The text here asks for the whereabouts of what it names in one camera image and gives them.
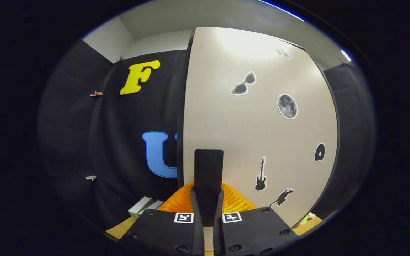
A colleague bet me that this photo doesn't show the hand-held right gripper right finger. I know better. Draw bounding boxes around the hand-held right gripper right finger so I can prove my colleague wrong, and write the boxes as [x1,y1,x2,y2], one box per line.
[213,182,298,256]

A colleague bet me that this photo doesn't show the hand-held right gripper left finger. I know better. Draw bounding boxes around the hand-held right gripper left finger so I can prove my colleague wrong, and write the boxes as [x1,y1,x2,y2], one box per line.
[120,182,205,256]

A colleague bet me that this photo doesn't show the black cabinet door handle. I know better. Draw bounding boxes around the black cabinet door handle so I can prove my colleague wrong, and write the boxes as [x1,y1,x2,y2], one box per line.
[194,149,224,228]

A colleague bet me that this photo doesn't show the beige cabinet door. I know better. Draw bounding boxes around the beige cabinet door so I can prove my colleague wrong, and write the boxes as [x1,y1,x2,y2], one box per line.
[183,27,338,228]

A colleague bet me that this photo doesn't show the small white green object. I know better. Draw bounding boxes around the small white green object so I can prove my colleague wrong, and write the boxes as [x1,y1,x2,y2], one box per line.
[299,212,316,225]

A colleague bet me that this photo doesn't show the black backdrop cloth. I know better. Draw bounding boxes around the black backdrop cloth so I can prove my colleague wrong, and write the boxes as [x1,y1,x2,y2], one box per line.
[38,39,377,231]

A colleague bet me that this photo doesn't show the long ceiling light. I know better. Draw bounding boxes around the long ceiling light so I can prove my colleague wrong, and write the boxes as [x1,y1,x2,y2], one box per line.
[258,0,305,22]

